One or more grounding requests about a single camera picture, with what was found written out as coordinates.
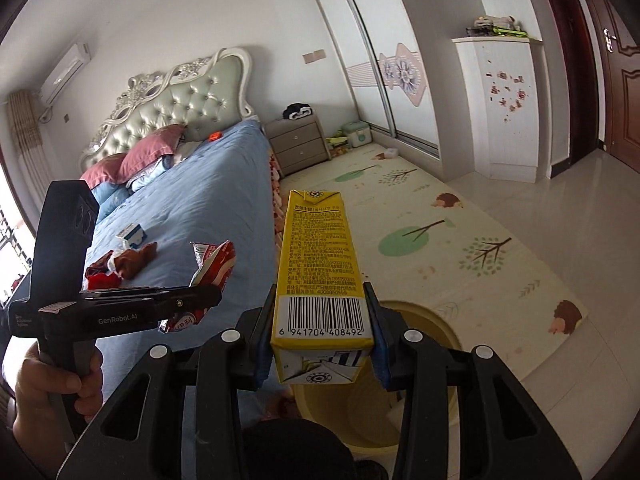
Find white air conditioner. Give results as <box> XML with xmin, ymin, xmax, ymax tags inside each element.
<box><xmin>40</xmin><ymin>42</ymin><xmax>93</xmax><ymax>106</ymax></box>

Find person's left forearm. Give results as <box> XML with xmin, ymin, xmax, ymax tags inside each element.
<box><xmin>7</xmin><ymin>407</ymin><xmax>76</xmax><ymax>480</ymax></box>

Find white cabinet with flower stickers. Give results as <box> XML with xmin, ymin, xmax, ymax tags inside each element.
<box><xmin>451</xmin><ymin>35</ymin><xmax>547</xmax><ymax>184</ymax></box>

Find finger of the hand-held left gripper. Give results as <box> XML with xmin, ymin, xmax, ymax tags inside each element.
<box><xmin>149</xmin><ymin>285</ymin><xmax>223</xmax><ymax>323</ymax></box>
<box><xmin>81</xmin><ymin>286</ymin><xmax>173</xmax><ymax>307</ymax></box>

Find person's left hand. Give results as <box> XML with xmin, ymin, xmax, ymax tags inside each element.
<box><xmin>15</xmin><ymin>342</ymin><xmax>104</xmax><ymax>423</ymax></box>

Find light blue pillow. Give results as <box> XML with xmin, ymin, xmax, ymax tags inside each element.
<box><xmin>92</xmin><ymin>157</ymin><xmax>173</xmax><ymax>223</ymax></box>

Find red candy bag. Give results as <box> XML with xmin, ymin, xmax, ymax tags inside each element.
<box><xmin>84</xmin><ymin>254</ymin><xmax>121</xmax><ymax>291</ymax></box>

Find tree print play mat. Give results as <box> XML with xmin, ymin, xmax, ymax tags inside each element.
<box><xmin>277</xmin><ymin>139</ymin><xmax>592</xmax><ymax>397</ymax></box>

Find yellow plastic bin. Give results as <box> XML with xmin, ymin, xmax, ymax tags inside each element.
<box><xmin>287</xmin><ymin>300</ymin><xmax>466</xmax><ymax>456</ymax></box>

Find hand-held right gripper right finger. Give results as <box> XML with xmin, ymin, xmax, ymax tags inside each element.
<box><xmin>363</xmin><ymin>282</ymin><xmax>583</xmax><ymax>480</ymax></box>

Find green and white storage box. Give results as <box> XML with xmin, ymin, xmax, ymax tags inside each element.
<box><xmin>341</xmin><ymin>121</ymin><xmax>374</xmax><ymax>148</ymax></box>

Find window with black railing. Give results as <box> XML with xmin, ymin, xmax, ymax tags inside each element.
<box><xmin>0</xmin><ymin>155</ymin><xmax>36</xmax><ymax>306</ymax></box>

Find beige curtain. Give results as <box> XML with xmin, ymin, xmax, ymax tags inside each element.
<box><xmin>7</xmin><ymin>89</ymin><xmax>51</xmax><ymax>221</ymax></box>

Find brown wooden door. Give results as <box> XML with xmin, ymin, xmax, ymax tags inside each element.
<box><xmin>575</xmin><ymin>0</ymin><xmax>640</xmax><ymax>177</ymax></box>

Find grey nightstand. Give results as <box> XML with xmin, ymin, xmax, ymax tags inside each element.
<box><xmin>264</xmin><ymin>112</ymin><xmax>331</xmax><ymax>177</ymax></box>

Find brown wrapper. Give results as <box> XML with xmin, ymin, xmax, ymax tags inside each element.
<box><xmin>114</xmin><ymin>242</ymin><xmax>158</xmax><ymax>281</ymax></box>

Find sliding door wardrobe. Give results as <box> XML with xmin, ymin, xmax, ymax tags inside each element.
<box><xmin>299</xmin><ymin>0</ymin><xmax>447</xmax><ymax>162</ymax></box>

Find small colourful toys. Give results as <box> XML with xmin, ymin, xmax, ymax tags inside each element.
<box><xmin>325</xmin><ymin>132</ymin><xmax>352</xmax><ymax>159</ymax></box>

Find blue and white small carton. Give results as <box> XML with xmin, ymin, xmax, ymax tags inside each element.
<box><xmin>116</xmin><ymin>223</ymin><xmax>147</xmax><ymax>251</ymax></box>

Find red and white snack bag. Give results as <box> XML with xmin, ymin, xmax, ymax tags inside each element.
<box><xmin>159</xmin><ymin>241</ymin><xmax>237</xmax><ymax>335</ymax></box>

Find pink pillow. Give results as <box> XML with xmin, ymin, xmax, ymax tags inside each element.
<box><xmin>79</xmin><ymin>154</ymin><xmax>132</xmax><ymax>191</ymax></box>
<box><xmin>119</xmin><ymin>124</ymin><xmax>187</xmax><ymax>185</ymax></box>

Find person's leg in black pants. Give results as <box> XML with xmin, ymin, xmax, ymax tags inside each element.
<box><xmin>242</xmin><ymin>419</ymin><xmax>390</xmax><ymax>480</ymax></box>

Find toys on cabinet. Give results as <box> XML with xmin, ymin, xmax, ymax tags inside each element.
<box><xmin>465</xmin><ymin>14</ymin><xmax>529</xmax><ymax>39</ymax></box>

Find bed with tufted headboard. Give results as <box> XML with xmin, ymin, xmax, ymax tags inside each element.
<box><xmin>79</xmin><ymin>46</ymin><xmax>261</xmax><ymax>173</ymax></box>

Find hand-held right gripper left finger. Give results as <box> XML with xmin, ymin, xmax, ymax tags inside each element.
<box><xmin>56</xmin><ymin>284</ymin><xmax>279</xmax><ymax>480</ymax></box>

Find yellow milk carton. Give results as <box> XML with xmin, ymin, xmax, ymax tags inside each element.
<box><xmin>270</xmin><ymin>189</ymin><xmax>376</xmax><ymax>385</ymax></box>

